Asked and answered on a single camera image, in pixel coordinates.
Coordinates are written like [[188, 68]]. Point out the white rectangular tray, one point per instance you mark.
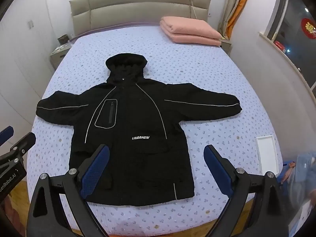
[[267, 153]]

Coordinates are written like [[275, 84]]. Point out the beige padded headboard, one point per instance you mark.
[[123, 5]]

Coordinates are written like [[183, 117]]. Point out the folded pink blanket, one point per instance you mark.
[[187, 29]]

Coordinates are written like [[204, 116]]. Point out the beige and orange curtain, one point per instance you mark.
[[234, 5]]

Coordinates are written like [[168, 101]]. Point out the grey nightstand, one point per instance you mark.
[[55, 59], [227, 48]]

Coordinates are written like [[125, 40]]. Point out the red box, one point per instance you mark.
[[279, 45]]

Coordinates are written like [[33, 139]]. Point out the round red window decoration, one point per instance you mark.
[[308, 28]]

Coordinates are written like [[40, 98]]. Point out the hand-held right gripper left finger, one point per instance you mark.
[[95, 170]]

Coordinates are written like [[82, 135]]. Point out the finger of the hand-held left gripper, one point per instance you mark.
[[6, 134], [26, 142]]

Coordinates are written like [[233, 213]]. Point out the grey patterned tray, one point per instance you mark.
[[60, 48]]

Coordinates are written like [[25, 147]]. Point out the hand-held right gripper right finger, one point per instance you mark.
[[218, 170]]

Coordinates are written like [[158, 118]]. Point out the black hooded jacket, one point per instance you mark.
[[138, 118]]

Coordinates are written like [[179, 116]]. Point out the light blue cloth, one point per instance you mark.
[[305, 167]]

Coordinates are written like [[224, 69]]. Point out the bed with floral sheet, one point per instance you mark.
[[197, 79]]

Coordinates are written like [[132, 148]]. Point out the pink cloth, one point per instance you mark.
[[288, 172]]

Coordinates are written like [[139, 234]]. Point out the dark box on nightstand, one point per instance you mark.
[[64, 39]]

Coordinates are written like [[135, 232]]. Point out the white window sill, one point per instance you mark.
[[284, 54]]

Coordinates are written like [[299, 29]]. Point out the dark glass window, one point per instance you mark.
[[291, 22]]

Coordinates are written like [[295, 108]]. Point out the white paper sheet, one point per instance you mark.
[[305, 213]]

